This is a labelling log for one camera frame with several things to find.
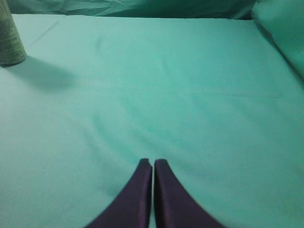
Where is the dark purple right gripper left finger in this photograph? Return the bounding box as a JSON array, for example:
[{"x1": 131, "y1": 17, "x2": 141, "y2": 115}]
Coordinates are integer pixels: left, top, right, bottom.
[{"x1": 87, "y1": 159, "x2": 152, "y2": 228}]

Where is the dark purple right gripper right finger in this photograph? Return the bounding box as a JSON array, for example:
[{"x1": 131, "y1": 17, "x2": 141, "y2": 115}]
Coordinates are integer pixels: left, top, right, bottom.
[{"x1": 154, "y1": 159, "x2": 214, "y2": 228}]

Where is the green drink can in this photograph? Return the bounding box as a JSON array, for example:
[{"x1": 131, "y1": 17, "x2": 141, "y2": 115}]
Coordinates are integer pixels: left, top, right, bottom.
[{"x1": 0, "y1": 0, "x2": 27, "y2": 66}]

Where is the green table cloth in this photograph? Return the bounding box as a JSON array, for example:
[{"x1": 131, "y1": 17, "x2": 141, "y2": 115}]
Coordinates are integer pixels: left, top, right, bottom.
[{"x1": 0, "y1": 14, "x2": 304, "y2": 228}]

